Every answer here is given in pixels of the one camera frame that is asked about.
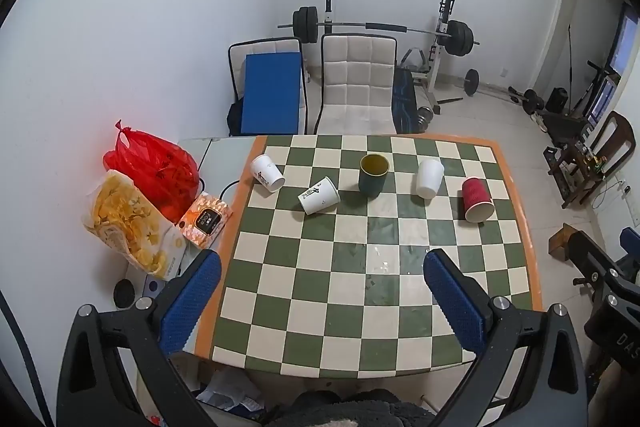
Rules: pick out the black barbell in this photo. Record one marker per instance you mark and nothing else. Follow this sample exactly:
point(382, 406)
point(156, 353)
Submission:
point(457, 38)

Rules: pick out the plain white cup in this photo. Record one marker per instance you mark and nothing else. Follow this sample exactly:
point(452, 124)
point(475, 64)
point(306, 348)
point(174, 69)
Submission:
point(429, 179)

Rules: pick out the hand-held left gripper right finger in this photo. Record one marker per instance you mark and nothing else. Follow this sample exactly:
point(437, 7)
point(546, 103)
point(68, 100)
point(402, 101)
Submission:
point(455, 302)

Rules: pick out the black round disc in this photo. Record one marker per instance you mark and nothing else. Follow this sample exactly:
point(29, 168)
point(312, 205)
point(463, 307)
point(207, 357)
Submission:
point(124, 294)

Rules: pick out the white printed paper cup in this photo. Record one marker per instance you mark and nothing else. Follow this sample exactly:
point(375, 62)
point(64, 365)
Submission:
point(267, 174)
point(319, 196)

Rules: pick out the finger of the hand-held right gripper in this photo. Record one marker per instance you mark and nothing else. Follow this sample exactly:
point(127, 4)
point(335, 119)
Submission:
point(631, 241)
point(595, 262)

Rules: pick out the red plastic bag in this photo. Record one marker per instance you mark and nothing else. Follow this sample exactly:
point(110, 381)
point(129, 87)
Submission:
point(150, 172)

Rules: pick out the yellow chips bag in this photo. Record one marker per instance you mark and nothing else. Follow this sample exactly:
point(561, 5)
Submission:
point(127, 222)

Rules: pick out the white barbell rack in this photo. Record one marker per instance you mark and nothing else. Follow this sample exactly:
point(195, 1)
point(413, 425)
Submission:
point(442, 32)

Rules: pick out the brown wooden block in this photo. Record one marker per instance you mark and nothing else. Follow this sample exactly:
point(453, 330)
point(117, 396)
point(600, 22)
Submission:
point(562, 241)

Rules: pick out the white side table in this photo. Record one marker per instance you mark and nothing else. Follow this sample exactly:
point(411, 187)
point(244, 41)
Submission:
point(220, 157)

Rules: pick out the pair of black dumbbells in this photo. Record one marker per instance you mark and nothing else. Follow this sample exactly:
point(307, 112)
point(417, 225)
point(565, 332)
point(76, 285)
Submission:
point(527, 99)

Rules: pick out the red paper cup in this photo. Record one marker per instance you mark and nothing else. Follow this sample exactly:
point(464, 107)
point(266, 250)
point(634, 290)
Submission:
point(475, 199)

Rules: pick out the brown wooden chair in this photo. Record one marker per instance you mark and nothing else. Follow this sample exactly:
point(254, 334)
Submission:
point(612, 142)

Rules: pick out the white quilted chair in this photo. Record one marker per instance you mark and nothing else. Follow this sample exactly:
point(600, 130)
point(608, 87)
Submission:
point(355, 82)

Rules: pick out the dark green cup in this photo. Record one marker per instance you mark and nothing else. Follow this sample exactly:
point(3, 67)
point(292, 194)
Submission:
point(372, 179)

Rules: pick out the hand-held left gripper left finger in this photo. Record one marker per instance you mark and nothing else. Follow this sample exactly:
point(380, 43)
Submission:
point(192, 302)

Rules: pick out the green white checkered table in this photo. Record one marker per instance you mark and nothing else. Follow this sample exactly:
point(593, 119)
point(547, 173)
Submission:
point(350, 267)

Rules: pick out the blue black bench pad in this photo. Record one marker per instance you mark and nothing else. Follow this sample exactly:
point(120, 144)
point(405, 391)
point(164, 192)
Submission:
point(404, 99)

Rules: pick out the orange patterned box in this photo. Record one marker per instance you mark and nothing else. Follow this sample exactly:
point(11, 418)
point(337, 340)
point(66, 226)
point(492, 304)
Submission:
point(205, 219)

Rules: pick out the black bag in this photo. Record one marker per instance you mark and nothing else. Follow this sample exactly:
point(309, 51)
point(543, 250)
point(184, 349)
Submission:
point(233, 119)

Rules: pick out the black speaker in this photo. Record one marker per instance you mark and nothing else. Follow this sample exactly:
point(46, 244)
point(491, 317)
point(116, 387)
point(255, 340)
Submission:
point(556, 99)

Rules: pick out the crumpled white papers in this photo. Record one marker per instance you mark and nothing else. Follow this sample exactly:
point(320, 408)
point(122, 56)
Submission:
point(232, 394)

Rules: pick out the chair with blue cushion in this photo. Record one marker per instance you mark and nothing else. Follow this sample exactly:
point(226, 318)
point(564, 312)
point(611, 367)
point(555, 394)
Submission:
point(265, 46)

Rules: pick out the blue board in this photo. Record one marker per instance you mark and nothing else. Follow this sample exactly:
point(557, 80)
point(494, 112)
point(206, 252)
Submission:
point(272, 92)

